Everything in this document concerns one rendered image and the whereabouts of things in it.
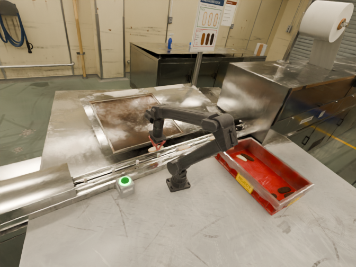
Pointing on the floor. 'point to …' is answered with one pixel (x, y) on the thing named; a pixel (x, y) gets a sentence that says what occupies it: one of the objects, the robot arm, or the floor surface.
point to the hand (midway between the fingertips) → (156, 147)
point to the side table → (202, 223)
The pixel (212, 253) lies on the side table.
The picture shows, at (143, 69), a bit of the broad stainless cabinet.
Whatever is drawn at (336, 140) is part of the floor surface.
